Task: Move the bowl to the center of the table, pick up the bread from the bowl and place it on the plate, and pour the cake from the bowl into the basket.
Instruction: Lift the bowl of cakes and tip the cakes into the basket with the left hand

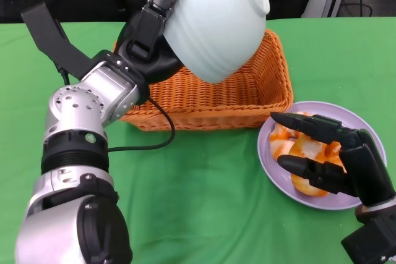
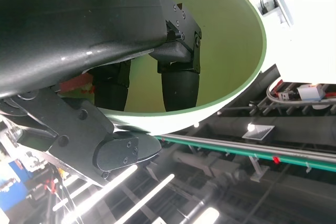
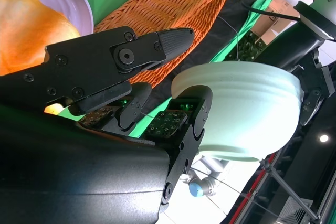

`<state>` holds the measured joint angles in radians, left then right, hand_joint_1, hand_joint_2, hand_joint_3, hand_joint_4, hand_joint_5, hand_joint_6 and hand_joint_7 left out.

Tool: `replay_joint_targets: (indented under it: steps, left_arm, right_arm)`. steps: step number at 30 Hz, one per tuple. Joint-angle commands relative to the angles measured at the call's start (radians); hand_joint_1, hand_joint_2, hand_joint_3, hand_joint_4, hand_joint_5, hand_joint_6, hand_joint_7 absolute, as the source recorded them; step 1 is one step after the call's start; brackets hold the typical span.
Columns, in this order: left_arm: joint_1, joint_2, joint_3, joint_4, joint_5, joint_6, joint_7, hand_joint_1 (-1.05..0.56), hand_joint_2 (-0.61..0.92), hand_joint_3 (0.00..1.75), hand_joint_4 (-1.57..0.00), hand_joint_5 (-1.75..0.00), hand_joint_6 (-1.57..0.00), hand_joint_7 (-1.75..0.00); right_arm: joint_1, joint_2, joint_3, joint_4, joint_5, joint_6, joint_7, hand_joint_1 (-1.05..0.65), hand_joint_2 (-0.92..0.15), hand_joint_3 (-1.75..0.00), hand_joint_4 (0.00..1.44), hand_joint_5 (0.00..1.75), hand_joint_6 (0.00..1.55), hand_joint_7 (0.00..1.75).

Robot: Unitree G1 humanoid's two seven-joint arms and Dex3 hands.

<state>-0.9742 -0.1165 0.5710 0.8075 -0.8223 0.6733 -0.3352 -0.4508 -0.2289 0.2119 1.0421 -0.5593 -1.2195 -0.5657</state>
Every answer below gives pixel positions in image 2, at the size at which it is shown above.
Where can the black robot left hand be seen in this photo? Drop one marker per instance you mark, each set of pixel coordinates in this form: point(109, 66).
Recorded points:
point(65, 24)

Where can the salmon pink cake slice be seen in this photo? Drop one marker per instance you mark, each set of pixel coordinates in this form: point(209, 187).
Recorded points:
point(76, 85)

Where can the grey-green bowl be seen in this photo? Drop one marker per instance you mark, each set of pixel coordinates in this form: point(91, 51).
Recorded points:
point(228, 37)

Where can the white ceiling tube light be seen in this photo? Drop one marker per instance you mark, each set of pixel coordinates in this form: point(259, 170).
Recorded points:
point(207, 216)
point(152, 195)
point(110, 184)

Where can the blue panel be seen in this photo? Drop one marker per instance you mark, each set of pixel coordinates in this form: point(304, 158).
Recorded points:
point(13, 190)

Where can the ceiling air vent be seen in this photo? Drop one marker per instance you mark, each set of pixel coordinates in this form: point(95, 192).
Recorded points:
point(258, 131)

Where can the white box with orange lamp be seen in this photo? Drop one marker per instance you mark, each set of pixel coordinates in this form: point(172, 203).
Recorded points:
point(311, 93)

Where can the green ceiling rail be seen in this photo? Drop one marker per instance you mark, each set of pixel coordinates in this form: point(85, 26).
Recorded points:
point(236, 153)

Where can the red ceiling rail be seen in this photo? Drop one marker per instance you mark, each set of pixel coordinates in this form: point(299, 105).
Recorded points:
point(274, 86)

